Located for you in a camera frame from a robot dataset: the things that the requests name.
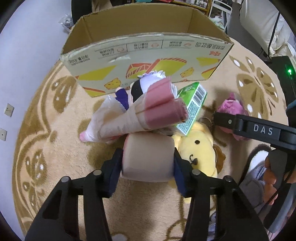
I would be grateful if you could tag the white-haired plush doll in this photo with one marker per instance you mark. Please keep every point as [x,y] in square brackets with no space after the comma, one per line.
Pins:
[148,81]

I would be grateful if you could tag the black hanging clothing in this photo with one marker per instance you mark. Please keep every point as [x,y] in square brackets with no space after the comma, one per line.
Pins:
[81,9]

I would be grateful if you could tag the black device with green light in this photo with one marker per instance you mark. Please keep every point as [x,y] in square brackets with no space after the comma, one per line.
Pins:
[284,78]

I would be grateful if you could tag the pink tissue roll pack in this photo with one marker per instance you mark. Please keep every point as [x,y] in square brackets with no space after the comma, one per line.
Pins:
[159,109]

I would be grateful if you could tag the cardboard box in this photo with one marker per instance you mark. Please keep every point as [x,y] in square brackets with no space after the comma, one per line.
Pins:
[150,53]

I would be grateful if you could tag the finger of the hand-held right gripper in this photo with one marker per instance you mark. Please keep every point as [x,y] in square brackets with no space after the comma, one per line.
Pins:
[223,120]

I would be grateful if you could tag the grey plush toy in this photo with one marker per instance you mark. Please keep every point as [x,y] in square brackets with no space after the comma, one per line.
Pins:
[253,183]

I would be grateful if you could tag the white wall socket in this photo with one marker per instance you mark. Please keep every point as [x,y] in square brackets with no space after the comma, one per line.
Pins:
[9,109]
[2,134]

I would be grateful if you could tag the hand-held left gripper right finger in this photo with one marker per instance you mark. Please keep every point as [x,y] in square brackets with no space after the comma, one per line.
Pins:
[181,183]

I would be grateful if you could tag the green tissue packet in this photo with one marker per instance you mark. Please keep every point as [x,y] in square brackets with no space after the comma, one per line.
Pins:
[194,102]

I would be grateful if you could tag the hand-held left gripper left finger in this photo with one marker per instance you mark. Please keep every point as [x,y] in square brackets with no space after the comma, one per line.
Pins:
[114,176]

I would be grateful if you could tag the yellow dog plush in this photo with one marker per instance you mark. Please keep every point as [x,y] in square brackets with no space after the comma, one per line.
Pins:
[201,148]

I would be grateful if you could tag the white bedding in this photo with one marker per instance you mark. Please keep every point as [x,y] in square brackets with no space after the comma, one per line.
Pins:
[256,20]

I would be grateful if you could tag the pink plush toy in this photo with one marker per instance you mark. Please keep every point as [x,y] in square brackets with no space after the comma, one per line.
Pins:
[231,105]

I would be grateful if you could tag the clear snack bag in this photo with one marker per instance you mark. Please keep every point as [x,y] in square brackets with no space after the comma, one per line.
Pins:
[66,21]

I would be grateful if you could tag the beige patterned rug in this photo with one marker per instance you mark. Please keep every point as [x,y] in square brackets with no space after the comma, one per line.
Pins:
[57,150]

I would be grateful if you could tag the person's right hand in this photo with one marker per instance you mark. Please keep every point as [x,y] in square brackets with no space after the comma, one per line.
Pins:
[269,183]

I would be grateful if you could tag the white metal rack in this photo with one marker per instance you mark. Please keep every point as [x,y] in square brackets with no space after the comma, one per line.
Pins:
[219,11]

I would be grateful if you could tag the wooden shelf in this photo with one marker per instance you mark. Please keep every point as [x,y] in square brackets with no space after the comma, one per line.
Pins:
[192,2]

